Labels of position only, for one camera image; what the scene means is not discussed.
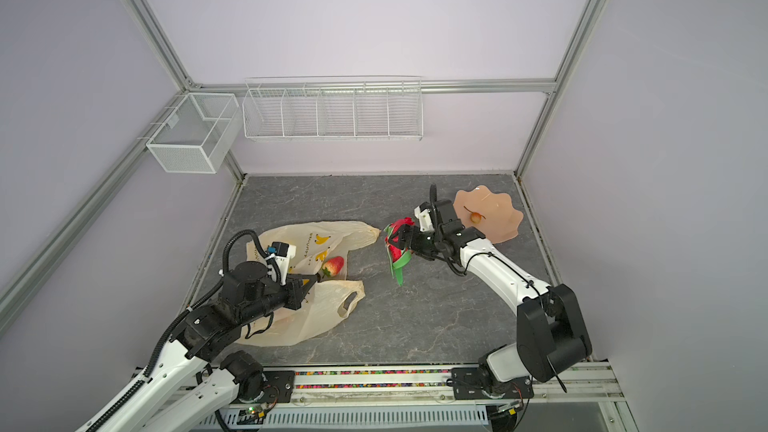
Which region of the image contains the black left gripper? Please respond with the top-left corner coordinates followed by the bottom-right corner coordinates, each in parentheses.
top-left (240, 272), bottom-right (318, 325)

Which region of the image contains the long white wire basket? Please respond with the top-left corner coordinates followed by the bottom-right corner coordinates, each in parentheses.
top-left (241, 75), bottom-right (424, 141)

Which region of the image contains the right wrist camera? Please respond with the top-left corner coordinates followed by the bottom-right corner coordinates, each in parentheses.
top-left (414, 199), bottom-right (457, 233)

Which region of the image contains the small orange cherry fruit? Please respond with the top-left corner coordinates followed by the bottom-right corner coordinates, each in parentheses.
top-left (464, 207), bottom-right (485, 224)

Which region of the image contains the banana print plastic bag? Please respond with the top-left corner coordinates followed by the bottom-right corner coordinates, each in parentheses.
top-left (237, 221), bottom-right (380, 347)

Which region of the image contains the peach wavy fruit plate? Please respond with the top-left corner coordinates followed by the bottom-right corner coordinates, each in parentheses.
top-left (453, 185), bottom-right (524, 244)

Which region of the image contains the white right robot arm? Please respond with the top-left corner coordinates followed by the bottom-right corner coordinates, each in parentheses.
top-left (407, 226), bottom-right (593, 399)

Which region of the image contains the red green dragon fruit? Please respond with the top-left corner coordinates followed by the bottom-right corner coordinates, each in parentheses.
top-left (385, 218), bottom-right (414, 286)

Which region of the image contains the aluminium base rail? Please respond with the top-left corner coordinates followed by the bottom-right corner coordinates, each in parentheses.
top-left (192, 362), bottom-right (637, 431)

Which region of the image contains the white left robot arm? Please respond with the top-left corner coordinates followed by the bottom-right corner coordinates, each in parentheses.
top-left (81, 263), bottom-right (321, 431)

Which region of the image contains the small white wire basket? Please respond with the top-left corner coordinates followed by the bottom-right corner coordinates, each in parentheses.
top-left (146, 93), bottom-right (242, 174)

